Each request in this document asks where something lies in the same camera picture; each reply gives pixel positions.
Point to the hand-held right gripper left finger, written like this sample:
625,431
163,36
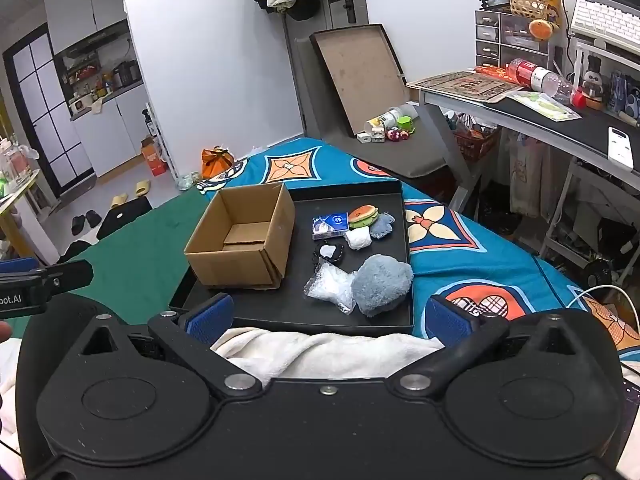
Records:
210,319

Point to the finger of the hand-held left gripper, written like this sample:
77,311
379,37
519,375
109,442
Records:
72,275

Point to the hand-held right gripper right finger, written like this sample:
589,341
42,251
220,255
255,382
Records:
447,321

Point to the brown cardboard box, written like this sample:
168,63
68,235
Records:
235,265

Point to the large grey-blue plush toy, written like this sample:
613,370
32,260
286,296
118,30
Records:
380,285

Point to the black tray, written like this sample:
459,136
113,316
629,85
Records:
300,305

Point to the white fluffy cloth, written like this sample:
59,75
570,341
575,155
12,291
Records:
358,239

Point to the clear bag of white stuffing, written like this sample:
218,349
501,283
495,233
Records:
327,285

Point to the black paw plush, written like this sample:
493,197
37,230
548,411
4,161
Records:
327,254

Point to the burger plush toy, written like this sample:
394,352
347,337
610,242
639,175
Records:
362,216

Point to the person's left hand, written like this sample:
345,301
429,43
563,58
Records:
3,333

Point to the black slipper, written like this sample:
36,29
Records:
79,225
94,218

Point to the blue patterned blanket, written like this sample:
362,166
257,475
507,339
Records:
440,265

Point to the green cloth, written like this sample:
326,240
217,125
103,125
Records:
145,260

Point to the black bag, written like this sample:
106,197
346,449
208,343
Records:
125,217

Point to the yellow slipper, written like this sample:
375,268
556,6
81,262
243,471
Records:
142,188
121,202

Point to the small blue-grey plush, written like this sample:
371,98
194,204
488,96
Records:
384,225

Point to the white fleece blanket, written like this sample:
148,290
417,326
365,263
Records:
325,355

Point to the clear plastic wrapper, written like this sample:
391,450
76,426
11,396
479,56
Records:
187,181

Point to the orange carton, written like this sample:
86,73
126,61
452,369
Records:
154,157

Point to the white kitchen cabinet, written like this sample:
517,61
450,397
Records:
115,135

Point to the blue tissue packet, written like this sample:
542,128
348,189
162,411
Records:
330,225

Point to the orange gift bag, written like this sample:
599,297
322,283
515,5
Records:
217,162

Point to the white rack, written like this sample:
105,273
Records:
162,145

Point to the beige tote bag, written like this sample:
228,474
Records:
527,175

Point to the white microwave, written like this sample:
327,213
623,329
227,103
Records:
80,106

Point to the black low table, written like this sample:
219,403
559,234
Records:
400,157

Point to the black glass door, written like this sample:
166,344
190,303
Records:
30,110

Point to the red basket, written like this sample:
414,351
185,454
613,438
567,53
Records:
475,145

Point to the red toy figures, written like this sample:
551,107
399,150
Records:
397,135

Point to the small toy figure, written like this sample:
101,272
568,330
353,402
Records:
378,135

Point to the green toy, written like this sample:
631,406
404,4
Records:
406,124

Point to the white charger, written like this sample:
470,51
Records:
362,137

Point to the grey desk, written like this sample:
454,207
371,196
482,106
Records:
550,125

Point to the green zip bag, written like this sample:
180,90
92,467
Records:
545,106

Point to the patterned desk mat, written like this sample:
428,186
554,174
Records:
465,85

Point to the white remote control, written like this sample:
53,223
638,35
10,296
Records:
621,147

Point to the plastic bottle red label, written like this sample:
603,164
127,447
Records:
535,77

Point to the large brown cardboard lid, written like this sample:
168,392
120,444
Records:
357,75

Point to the panda figurine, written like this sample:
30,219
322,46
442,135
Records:
595,85

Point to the grey drawer organiser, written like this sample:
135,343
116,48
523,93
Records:
515,40

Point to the orange plush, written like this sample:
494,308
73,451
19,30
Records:
542,29

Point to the wicker basket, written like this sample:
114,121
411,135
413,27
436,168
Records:
527,4

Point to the white keyboard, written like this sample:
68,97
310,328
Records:
605,20

